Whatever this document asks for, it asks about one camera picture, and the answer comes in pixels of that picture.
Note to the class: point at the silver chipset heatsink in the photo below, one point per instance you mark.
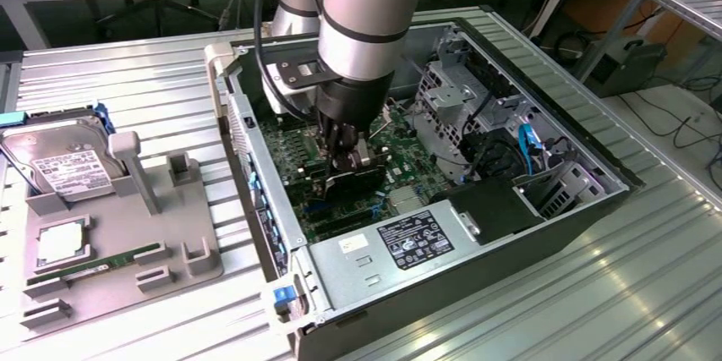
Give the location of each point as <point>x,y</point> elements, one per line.
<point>405,201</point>

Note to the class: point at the silver disk bay cage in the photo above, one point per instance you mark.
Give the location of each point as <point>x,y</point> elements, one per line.
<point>446,124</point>

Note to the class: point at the silver CPU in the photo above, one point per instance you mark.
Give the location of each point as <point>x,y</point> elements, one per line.
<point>62,242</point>

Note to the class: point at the metal socket cover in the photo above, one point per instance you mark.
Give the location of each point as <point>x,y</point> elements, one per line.
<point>395,116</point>

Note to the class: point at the black graphics card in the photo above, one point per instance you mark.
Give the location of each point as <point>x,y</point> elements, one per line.
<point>353,187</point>

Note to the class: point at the blue case latch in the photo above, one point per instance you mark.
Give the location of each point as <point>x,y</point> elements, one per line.
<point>283,297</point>

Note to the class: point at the silver power supply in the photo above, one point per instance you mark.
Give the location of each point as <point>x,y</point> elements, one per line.
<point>361,268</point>

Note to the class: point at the green RAM stick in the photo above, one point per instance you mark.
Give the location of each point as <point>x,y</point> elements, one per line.
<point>97,267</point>

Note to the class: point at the blue disk caddy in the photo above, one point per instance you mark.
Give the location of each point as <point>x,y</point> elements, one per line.
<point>11,119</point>

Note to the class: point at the silver hard disk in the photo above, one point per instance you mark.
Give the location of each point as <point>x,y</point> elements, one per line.
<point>62,160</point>

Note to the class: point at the black expansion slot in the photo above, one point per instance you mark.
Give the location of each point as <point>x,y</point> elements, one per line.
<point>345,223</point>

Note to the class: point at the black open PC case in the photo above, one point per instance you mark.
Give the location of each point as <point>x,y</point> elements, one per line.
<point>564,234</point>

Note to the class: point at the small silver disk bay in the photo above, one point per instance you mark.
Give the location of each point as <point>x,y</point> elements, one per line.
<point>564,192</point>

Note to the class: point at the metal slat side table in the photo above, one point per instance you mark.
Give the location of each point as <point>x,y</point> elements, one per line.
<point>688,1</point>

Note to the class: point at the black fan shroud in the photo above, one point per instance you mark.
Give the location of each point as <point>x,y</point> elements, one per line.
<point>490,209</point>

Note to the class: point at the grey parts rack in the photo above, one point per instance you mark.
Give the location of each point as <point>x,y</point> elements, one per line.
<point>113,297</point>

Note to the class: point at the green motherboard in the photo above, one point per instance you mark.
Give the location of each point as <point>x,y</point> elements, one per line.
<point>409,158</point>

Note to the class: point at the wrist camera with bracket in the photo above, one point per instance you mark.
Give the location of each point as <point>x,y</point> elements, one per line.
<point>299,73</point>

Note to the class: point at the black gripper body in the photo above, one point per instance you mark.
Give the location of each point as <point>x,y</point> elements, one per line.
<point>353,101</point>

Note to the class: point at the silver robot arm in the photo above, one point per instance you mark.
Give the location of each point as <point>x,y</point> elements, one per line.
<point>366,18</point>

